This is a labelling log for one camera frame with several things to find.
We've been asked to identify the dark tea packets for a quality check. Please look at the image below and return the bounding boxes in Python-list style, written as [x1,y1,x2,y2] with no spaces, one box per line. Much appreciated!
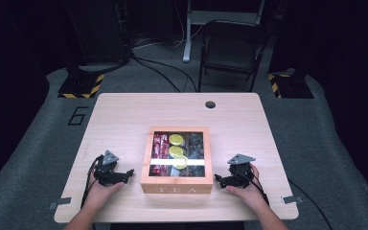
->
[186,132,205,177]

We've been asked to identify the red tea packet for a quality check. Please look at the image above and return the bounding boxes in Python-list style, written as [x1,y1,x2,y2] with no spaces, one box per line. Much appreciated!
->
[160,133,171,177]
[151,133,163,176]

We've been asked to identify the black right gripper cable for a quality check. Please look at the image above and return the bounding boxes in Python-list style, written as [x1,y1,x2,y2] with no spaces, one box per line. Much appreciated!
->
[233,169,334,230]

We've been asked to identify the yellow round tea capsule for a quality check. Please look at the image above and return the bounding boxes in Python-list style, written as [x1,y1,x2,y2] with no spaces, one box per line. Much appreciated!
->
[168,133,186,147]
[172,154,190,171]
[168,146,185,159]

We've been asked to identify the person's right hand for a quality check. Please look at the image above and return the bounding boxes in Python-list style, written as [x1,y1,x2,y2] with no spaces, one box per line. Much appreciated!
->
[225,163,268,212]

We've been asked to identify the grey tape piece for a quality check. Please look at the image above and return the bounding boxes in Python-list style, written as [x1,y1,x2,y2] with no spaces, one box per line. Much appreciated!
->
[281,195,304,205]
[48,196,73,211]

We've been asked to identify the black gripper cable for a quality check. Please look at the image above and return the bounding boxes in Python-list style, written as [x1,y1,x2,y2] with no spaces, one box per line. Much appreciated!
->
[80,154,105,209]
[233,169,334,230]

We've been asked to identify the white desk frame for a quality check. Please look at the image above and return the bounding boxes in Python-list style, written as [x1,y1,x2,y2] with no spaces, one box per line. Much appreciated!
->
[182,0,266,63]

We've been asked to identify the black floor cable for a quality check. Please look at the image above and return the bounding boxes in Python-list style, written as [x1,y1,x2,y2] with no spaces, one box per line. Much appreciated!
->
[129,52,199,94]

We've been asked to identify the black stand striped base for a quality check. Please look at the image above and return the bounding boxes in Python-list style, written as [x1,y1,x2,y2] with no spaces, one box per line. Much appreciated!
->
[267,0,314,100]
[57,0,105,100]

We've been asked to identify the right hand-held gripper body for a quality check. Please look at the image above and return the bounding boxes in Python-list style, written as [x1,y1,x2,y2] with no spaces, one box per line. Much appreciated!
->
[226,153,257,189]

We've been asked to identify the person's left hand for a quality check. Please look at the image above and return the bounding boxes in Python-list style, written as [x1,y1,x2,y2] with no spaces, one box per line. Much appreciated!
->
[83,173,126,212]

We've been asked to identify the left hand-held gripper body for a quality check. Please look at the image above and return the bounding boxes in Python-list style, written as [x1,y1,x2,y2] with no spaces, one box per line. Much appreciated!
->
[93,149,123,188]

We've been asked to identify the black folding chair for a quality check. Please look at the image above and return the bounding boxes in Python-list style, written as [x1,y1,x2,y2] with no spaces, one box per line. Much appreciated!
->
[198,19,270,93]

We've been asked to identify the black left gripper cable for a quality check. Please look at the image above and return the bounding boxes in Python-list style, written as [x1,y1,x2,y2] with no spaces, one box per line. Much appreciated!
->
[80,154,105,209]

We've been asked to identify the wooden tea box glass lid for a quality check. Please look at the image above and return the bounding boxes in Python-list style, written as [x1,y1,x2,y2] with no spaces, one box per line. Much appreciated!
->
[140,126,215,195]

